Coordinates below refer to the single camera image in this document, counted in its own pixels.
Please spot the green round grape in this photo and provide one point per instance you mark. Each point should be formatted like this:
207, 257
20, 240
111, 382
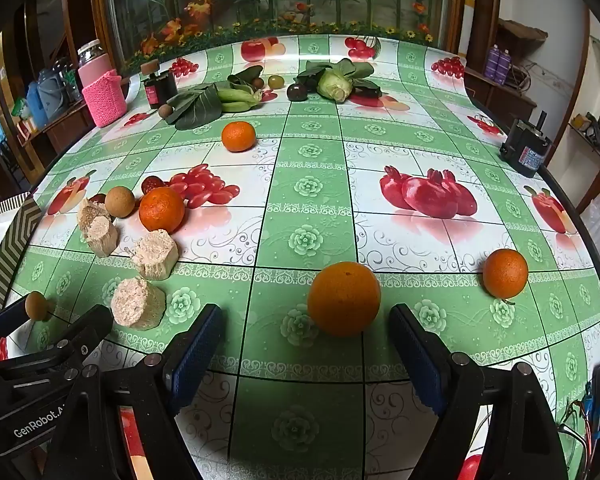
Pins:
276, 81

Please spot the large orange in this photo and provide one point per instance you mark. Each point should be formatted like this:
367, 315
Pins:
344, 299

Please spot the dark green leaf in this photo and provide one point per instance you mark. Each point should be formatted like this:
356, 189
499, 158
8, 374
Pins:
245, 76

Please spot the small brown kiwi fruit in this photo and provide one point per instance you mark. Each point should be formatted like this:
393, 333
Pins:
166, 111

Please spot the black jar with cork lid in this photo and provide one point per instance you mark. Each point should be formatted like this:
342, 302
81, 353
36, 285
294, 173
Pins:
159, 89

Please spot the bok choy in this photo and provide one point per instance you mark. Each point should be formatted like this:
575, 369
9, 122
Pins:
332, 85

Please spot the dark purple plum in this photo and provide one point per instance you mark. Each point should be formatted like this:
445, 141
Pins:
297, 92

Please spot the grey kettle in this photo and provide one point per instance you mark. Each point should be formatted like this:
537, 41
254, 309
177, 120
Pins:
56, 89

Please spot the orange with small stem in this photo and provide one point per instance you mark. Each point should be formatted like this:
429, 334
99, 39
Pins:
505, 273

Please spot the round sugarcane piece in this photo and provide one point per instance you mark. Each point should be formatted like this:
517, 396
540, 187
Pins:
137, 303

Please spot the black electric motor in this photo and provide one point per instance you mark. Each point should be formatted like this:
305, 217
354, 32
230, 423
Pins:
524, 149

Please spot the white tray with striped rim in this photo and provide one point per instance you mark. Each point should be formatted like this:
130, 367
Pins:
15, 232

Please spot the green fruit-print tablecloth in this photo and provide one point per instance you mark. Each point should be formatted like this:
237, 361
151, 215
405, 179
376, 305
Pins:
305, 230

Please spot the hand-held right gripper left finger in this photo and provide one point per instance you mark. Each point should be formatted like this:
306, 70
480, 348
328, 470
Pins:
195, 355

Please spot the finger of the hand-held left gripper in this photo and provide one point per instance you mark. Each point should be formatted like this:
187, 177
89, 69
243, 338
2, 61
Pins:
10, 322
90, 325

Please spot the small sugarcane piece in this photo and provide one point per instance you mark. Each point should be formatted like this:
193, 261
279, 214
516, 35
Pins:
89, 214
102, 239

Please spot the floral painted glass screen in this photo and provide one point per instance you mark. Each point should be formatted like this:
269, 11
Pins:
280, 0

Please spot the pink bottle with knitted sleeve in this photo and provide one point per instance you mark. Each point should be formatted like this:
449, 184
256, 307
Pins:
102, 95

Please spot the dark eggplant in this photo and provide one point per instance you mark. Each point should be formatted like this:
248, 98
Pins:
369, 93

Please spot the wooden cabinet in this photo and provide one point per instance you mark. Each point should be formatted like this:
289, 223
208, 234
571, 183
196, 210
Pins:
65, 127

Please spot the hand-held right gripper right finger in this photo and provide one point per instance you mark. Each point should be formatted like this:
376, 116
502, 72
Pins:
420, 360

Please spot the brown round longan fruit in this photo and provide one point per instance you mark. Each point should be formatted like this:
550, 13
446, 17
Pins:
119, 201
36, 306

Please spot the dark green leaf vegetable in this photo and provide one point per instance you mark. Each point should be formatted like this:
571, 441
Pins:
200, 107

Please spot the wooden wall shelf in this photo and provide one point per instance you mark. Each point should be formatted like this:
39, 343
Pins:
510, 95

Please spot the purple bottle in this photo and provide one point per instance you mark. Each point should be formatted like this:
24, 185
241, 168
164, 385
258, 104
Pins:
492, 62
503, 66

